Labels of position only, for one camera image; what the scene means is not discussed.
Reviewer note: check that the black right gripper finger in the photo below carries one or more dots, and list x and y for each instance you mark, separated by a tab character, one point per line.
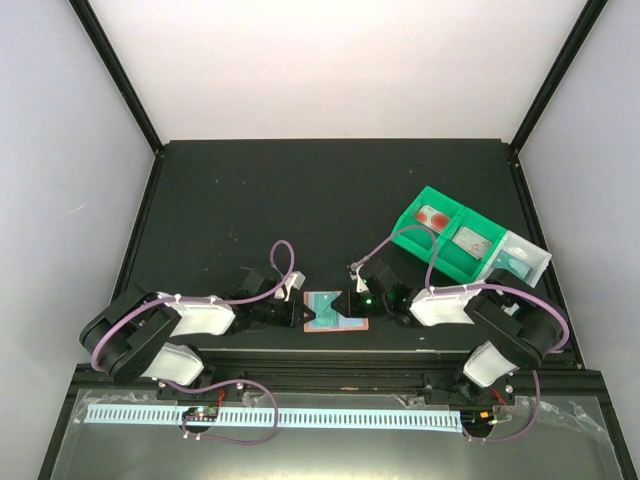
346	296
343	310

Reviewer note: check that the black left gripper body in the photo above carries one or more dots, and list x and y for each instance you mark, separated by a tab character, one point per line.
274	317

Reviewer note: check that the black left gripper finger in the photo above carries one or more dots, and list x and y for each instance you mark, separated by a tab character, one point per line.
299	305
303	318

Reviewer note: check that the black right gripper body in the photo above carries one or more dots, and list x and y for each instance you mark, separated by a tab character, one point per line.
378	305

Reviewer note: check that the teal AION card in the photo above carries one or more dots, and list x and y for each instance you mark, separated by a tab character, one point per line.
320	303

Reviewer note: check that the pink leather card holder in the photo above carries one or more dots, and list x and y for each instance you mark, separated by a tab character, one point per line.
344	325

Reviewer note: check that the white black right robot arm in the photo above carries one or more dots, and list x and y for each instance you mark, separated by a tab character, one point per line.
518	327

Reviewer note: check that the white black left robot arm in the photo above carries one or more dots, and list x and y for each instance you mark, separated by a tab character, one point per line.
137	335

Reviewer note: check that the red white april card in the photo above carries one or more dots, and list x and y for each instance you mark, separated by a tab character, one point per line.
432	218

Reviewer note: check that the green bin with red card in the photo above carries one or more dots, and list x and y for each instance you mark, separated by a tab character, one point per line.
416	238

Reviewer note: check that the white VIP card in bin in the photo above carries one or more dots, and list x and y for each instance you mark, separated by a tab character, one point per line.
472	243

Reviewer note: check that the teal card in clear bin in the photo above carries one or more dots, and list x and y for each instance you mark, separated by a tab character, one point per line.
511	263

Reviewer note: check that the green middle bin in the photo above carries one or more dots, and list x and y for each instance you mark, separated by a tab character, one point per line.
455	262

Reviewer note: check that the left controller circuit board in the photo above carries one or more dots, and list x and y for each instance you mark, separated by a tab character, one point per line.
200	414

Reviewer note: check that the controller circuit board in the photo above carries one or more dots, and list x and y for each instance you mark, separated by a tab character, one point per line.
479	419
200	414

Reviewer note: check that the clear white bin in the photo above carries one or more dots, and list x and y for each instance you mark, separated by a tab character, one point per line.
520	257

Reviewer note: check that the right controller circuit board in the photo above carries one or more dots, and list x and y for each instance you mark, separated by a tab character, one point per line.
479	419

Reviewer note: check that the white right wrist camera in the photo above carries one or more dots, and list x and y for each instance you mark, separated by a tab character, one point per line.
354	273

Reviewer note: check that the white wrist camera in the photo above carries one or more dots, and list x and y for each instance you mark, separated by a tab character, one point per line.
294	281
354	273

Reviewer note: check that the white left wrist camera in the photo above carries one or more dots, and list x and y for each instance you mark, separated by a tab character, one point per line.
294	281

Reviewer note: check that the white slotted cable duct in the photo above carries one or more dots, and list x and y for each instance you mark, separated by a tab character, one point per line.
305	418

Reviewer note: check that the black corner frame post left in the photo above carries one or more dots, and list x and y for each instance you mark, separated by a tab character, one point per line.
101	43

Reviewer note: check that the black corner frame post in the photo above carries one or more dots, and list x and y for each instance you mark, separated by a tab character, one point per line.
101	43
572	45

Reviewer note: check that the black corner frame post right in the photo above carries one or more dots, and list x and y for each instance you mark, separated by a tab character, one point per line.
572	45

